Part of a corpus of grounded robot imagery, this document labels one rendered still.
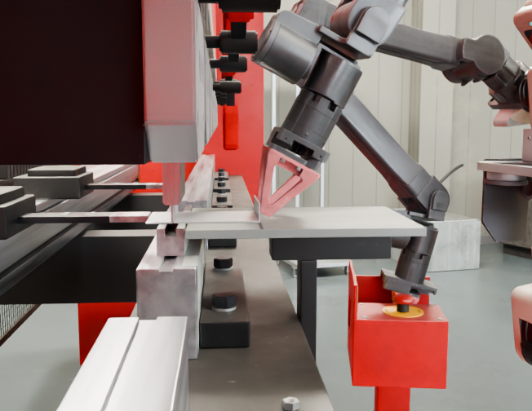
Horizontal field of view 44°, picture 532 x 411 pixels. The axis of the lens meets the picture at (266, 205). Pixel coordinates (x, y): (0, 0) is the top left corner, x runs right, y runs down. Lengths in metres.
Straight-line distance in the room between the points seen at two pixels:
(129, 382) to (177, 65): 0.19
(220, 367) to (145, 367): 0.26
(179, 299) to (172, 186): 0.14
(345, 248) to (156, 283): 0.25
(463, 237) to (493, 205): 3.80
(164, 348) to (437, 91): 5.34
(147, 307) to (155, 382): 0.29
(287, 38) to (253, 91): 2.18
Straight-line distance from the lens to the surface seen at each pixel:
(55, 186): 1.15
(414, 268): 1.26
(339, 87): 0.78
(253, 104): 2.94
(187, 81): 0.28
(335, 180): 5.54
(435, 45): 1.30
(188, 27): 0.28
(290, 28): 0.77
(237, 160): 2.94
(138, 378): 0.39
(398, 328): 1.15
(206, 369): 0.66
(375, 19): 0.78
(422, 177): 1.24
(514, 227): 1.35
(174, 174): 0.74
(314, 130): 0.77
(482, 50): 1.33
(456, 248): 5.09
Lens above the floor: 1.12
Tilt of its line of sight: 7 degrees down
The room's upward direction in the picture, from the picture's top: straight up
